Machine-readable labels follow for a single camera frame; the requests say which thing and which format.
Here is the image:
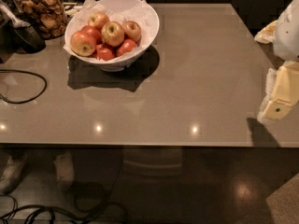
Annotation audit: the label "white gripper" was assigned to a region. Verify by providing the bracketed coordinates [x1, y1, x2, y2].
[257, 0, 299, 123]

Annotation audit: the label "yellow-red apple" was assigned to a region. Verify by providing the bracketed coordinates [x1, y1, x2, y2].
[101, 21, 125, 47]

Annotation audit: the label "front right red apple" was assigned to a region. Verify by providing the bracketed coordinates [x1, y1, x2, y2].
[116, 39, 137, 57]

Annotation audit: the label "right red-yellow apple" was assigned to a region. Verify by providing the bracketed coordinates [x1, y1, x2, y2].
[122, 21, 141, 43]

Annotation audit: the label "red-yellow apple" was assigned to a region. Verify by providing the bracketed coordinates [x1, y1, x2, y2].
[88, 12, 109, 31]
[122, 21, 141, 43]
[70, 31, 96, 57]

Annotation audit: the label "white paper bowl liner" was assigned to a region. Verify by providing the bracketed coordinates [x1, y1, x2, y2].
[63, 0, 160, 60]

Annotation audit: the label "white ceramic bowl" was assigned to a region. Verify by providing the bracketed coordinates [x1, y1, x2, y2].
[64, 0, 161, 73]

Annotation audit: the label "back red-yellow apple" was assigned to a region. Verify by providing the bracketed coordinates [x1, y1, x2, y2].
[88, 12, 109, 31]

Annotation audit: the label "dark red left apple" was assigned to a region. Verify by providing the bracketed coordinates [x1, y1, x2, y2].
[81, 25, 102, 44]

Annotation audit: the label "front left red-yellow apple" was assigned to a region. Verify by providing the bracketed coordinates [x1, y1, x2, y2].
[70, 31, 96, 57]

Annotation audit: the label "crumpled yellow-white cloth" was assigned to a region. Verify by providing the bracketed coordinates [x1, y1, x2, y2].
[254, 21, 277, 44]

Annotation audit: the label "right white shoe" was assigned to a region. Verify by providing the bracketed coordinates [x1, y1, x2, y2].
[53, 152, 75, 190]

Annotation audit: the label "white shoe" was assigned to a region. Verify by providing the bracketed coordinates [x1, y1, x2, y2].
[0, 154, 27, 194]
[53, 152, 75, 190]

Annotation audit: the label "glass jar of dried chips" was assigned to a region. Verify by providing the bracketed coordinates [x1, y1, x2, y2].
[13, 0, 67, 39]

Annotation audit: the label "black round appliance with scoop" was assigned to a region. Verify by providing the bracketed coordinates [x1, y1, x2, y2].
[0, 1, 46, 53]

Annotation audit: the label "left white shoe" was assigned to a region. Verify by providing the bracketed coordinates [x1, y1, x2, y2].
[0, 154, 27, 194]

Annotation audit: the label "black cable on table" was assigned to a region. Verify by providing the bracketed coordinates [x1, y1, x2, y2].
[0, 68, 48, 105]

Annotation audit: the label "black cables on floor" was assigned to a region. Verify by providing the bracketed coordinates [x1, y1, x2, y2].
[0, 147, 129, 224]

